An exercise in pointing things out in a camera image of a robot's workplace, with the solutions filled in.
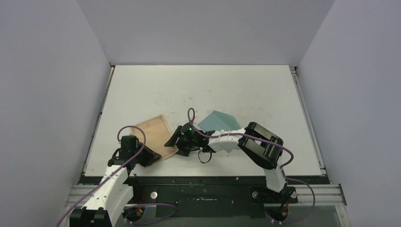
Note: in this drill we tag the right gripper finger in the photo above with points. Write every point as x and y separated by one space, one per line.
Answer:
186 150
174 138

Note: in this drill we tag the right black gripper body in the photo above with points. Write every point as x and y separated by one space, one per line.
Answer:
183 142

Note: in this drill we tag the tan paper letter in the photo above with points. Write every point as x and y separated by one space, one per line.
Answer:
157 134

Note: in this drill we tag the teal envelope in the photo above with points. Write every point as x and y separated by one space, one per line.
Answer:
219 121

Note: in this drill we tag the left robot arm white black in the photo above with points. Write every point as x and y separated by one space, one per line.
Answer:
106 203

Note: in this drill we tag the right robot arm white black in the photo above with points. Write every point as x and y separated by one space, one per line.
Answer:
262 146

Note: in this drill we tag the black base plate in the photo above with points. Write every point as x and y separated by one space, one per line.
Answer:
216 197

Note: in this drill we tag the right side aluminium rail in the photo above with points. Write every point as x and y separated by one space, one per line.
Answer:
308 120

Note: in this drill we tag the aluminium frame rail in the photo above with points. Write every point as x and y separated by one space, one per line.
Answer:
325 194

